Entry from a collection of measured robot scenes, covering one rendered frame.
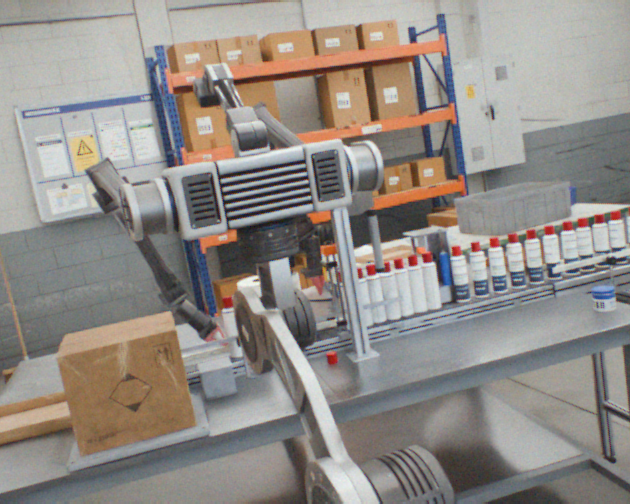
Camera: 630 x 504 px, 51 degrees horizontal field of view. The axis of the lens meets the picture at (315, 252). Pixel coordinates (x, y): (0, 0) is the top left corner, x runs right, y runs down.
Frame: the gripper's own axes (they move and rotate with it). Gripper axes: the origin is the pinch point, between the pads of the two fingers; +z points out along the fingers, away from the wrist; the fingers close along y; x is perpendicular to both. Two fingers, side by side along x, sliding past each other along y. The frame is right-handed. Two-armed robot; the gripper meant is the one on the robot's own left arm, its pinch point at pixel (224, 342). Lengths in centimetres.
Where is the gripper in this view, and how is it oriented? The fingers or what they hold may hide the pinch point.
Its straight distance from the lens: 223.3
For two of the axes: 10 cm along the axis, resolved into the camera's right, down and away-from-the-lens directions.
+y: -2.7, -1.5, 9.5
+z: 7.1, 6.4, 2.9
